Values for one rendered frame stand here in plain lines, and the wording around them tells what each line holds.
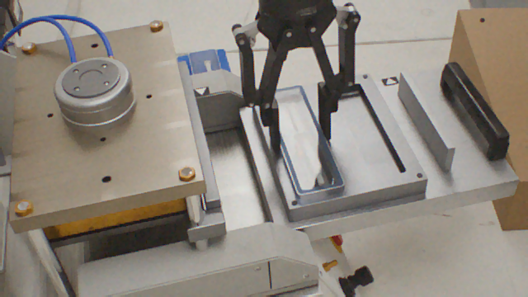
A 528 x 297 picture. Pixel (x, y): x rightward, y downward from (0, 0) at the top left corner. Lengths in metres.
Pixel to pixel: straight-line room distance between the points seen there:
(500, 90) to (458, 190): 0.33
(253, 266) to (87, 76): 0.26
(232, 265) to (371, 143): 0.25
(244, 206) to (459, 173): 0.26
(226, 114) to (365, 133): 0.20
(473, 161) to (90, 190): 0.46
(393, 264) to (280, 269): 0.32
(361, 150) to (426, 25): 0.65
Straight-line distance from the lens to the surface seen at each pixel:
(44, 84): 0.77
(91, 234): 0.71
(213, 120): 0.90
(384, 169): 0.80
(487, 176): 0.82
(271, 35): 0.68
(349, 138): 0.81
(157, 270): 0.70
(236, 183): 0.85
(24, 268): 0.84
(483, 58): 1.15
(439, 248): 1.02
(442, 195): 0.79
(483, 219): 1.07
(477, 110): 0.85
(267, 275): 0.71
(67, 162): 0.67
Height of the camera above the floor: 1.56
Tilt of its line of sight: 46 degrees down
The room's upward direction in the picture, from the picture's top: 5 degrees counter-clockwise
